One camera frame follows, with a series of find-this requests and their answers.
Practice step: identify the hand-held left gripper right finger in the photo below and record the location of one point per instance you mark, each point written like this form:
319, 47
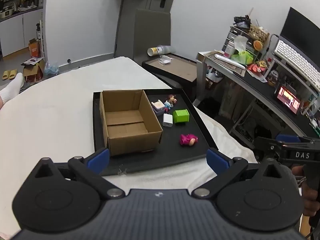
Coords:
218, 161

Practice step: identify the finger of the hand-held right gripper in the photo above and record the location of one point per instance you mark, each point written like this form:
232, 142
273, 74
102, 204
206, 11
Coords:
265, 143
287, 138

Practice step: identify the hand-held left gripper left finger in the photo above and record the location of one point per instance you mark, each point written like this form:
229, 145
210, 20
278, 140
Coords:
98, 160

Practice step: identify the pink figurine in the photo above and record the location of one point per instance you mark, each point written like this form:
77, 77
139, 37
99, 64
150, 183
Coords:
186, 139

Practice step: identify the black tray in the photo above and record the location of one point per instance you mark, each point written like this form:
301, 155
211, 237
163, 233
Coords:
175, 155

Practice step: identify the green printed box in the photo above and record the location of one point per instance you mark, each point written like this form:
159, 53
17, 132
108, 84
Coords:
180, 116

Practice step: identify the white charger plug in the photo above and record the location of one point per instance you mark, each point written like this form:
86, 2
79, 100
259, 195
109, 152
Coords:
167, 120

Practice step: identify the small blue figurine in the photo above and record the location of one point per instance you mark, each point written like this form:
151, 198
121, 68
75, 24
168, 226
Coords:
167, 104

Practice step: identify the small red figurine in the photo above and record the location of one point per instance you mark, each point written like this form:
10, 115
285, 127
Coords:
172, 98

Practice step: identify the small translucent toy mug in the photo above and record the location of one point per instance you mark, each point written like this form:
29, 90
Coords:
158, 107

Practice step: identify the person's right hand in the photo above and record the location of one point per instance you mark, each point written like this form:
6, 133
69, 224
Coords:
310, 198

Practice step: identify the lit tablet screen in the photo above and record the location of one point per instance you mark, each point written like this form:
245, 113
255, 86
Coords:
288, 99

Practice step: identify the red snack packets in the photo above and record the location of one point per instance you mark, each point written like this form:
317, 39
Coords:
253, 68

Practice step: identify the white keyboard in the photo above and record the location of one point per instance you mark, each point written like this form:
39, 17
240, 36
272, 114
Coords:
295, 60

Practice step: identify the long white box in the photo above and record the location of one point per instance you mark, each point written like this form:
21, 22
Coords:
228, 61

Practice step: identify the green tissue pack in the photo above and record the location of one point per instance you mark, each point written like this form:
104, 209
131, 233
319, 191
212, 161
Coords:
242, 56

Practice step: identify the black framed board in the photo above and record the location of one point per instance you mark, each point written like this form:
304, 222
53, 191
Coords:
175, 70

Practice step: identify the blue plastic bag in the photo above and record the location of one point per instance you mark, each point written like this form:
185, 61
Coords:
52, 69

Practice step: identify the brown cardboard box with flaps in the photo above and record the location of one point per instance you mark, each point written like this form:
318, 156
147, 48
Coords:
33, 72

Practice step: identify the wicker basket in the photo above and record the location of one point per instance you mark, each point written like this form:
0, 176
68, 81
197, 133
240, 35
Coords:
258, 32

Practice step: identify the black monitor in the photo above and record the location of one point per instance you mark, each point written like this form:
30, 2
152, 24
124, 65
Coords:
300, 27

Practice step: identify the grey drawer organizer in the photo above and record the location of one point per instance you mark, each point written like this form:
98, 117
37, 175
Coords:
233, 36

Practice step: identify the person's white sock foot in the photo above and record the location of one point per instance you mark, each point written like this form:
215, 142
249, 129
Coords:
11, 88

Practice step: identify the white face mask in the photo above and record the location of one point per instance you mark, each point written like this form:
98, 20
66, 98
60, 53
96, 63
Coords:
165, 60

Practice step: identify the yellow slipper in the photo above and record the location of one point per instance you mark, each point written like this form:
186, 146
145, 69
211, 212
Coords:
5, 75
13, 73

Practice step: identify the lying paper cup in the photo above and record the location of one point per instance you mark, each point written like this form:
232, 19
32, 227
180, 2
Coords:
160, 50

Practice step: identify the orange cardboard box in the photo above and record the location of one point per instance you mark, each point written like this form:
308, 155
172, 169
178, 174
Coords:
34, 48

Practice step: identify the white cabinet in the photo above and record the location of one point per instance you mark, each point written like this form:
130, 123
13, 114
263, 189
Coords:
15, 35

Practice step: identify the grey door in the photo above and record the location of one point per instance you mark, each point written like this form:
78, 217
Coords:
147, 2

